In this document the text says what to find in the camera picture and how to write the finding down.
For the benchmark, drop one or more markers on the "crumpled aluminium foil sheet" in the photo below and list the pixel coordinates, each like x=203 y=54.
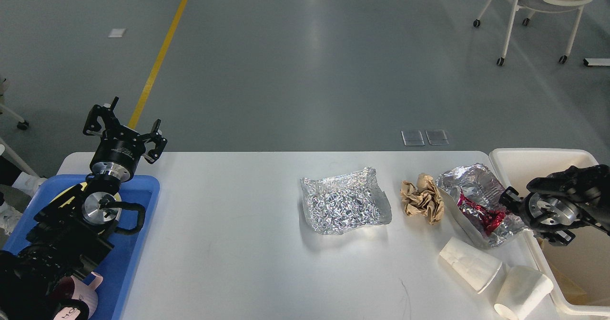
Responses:
x=339 y=204

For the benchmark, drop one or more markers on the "white bar on floor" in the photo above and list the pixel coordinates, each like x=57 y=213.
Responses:
x=596 y=62

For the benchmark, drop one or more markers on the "pink ribbed mug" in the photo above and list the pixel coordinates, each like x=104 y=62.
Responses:
x=73 y=288

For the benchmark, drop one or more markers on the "white paper cup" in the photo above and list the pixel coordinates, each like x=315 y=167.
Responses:
x=521 y=292
x=477 y=268

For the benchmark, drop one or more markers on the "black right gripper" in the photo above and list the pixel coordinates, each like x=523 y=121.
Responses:
x=548 y=215

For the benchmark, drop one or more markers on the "brown paper bag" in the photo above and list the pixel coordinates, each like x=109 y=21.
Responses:
x=573 y=293

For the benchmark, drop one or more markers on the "left clear floor plate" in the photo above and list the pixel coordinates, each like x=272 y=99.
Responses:
x=412 y=138

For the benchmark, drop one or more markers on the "clear floor plate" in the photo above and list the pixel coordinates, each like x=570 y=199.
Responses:
x=437 y=137
x=412 y=138

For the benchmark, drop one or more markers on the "blue plastic tray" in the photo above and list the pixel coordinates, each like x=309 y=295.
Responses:
x=119 y=267

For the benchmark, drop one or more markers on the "beige plastic bin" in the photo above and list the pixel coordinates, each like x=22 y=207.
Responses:
x=586 y=260

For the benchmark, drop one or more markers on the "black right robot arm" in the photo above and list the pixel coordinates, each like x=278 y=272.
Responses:
x=587 y=187

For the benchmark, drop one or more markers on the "person in black clothes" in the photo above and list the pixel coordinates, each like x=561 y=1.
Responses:
x=13 y=176

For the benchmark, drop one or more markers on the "crumpled brown paper ball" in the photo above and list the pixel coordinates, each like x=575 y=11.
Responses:
x=422 y=198

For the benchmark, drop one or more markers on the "right clear floor plate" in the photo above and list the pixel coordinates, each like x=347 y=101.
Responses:
x=437 y=137

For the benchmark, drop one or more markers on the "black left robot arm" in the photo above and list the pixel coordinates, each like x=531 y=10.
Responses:
x=71 y=234

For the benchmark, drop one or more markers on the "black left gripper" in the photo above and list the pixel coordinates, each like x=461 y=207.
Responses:
x=120 y=158

